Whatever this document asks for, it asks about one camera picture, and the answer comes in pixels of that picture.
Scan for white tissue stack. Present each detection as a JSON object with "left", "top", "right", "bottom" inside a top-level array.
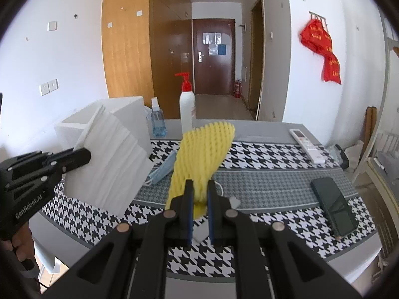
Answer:
[{"left": 63, "top": 104, "right": 155, "bottom": 217}]

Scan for blue face mask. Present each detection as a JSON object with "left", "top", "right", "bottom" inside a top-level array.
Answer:
[{"left": 143, "top": 150, "right": 177, "bottom": 186}]

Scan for yellow foam net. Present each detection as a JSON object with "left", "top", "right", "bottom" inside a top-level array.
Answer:
[{"left": 166, "top": 122, "right": 235, "bottom": 219}]

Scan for left hand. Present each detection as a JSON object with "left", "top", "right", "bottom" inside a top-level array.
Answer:
[{"left": 1, "top": 223, "right": 36, "bottom": 263}]

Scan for black smartphone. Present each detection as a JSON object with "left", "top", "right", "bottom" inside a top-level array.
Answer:
[{"left": 310, "top": 177, "right": 358, "bottom": 239}]

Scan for houndstooth table mat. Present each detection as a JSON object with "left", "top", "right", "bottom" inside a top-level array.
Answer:
[{"left": 41, "top": 141, "right": 382, "bottom": 280}]

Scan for white remote control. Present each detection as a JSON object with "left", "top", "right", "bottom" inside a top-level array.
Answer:
[{"left": 290, "top": 129, "right": 325, "bottom": 165}]

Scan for white styrofoam box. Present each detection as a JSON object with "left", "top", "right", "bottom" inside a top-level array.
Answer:
[{"left": 54, "top": 96, "right": 152, "bottom": 155}]

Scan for blue spray bottle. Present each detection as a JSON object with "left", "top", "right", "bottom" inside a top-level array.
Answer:
[{"left": 151, "top": 97, "right": 167, "bottom": 138}]

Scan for white red pump bottle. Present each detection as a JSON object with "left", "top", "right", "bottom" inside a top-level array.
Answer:
[{"left": 175, "top": 72, "right": 196, "bottom": 135}]

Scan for red fire extinguisher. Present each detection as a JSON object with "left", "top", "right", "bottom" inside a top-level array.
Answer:
[{"left": 234, "top": 80, "right": 241, "bottom": 99}]

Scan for wooden wardrobe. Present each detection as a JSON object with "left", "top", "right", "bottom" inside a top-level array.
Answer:
[{"left": 101, "top": 0, "right": 193, "bottom": 119}]

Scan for dark brown entrance door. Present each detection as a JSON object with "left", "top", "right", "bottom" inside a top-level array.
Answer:
[{"left": 193, "top": 18, "right": 235, "bottom": 96}]

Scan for red hanging bags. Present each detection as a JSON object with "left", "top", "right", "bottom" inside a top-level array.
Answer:
[{"left": 299, "top": 18, "right": 342, "bottom": 84}]

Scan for double wall socket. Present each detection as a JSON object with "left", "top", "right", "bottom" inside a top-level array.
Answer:
[{"left": 39, "top": 79, "right": 59, "bottom": 96}]

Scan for white wall switch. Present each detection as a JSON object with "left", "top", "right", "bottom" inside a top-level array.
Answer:
[{"left": 47, "top": 21, "right": 58, "bottom": 31}]

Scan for side door frame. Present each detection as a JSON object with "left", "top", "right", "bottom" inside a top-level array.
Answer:
[{"left": 248, "top": 0, "right": 265, "bottom": 120}]

